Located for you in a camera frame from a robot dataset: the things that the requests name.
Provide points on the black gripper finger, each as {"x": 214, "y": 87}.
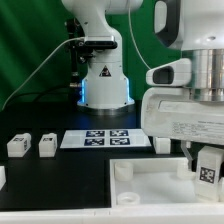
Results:
{"x": 190, "y": 151}

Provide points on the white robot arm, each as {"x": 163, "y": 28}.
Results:
{"x": 194, "y": 27}

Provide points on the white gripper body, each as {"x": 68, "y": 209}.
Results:
{"x": 169, "y": 113}

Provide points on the white L-shaped obstacle fence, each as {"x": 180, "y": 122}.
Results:
{"x": 154, "y": 214}

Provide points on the white AprilTag base sheet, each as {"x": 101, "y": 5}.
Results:
{"x": 109, "y": 138}

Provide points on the white block at left edge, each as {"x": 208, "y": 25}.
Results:
{"x": 2, "y": 177}

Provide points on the grey camera on mount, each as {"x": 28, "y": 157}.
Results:
{"x": 100, "y": 42}

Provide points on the black camera stand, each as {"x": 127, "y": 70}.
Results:
{"x": 74, "y": 30}

